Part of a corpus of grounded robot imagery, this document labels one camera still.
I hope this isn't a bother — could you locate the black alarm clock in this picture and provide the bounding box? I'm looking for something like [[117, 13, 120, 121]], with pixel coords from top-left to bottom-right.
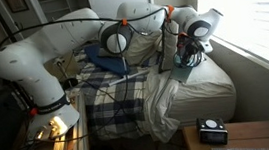
[[194, 115, 230, 148]]

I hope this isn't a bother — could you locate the wooden bedside table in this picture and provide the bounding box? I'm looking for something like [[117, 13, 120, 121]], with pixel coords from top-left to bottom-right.
[[181, 117, 269, 150]]

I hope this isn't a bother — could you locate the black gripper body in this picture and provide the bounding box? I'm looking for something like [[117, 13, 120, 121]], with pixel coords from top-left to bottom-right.
[[174, 37, 206, 66]]

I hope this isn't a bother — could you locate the black round stand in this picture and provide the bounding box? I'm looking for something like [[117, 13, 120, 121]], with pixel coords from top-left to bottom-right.
[[56, 57, 80, 91]]

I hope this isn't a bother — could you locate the black cable across bed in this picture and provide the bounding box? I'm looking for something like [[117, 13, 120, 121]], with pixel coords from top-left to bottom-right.
[[81, 73, 144, 138]]

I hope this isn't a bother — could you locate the dark picture frame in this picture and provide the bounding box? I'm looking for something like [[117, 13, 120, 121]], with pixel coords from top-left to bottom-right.
[[4, 0, 30, 14]]

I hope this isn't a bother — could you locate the blue plaid blanket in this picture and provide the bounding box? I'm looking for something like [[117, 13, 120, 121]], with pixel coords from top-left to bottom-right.
[[61, 43, 155, 145]]

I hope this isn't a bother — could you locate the white crumpled duvet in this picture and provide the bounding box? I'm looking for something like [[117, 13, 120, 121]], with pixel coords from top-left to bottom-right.
[[137, 61, 188, 145]]

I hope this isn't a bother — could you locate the plain beige pillow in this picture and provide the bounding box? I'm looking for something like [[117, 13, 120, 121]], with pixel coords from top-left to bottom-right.
[[123, 28, 166, 68]]

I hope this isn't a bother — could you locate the blue cloth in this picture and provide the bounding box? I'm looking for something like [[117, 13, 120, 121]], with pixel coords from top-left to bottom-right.
[[83, 40, 132, 80]]

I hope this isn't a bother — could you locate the large blue striped pillow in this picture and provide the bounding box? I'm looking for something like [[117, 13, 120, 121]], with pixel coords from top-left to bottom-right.
[[153, 16, 216, 73]]

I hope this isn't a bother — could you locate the white wall shelf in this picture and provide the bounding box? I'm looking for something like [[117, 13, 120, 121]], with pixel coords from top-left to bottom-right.
[[37, 0, 76, 21]]

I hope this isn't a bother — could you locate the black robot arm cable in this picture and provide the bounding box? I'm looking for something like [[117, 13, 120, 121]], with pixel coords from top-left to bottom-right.
[[0, 2, 207, 90]]

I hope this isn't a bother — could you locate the white rod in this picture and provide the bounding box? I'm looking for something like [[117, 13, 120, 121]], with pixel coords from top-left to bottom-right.
[[107, 68, 151, 88]]

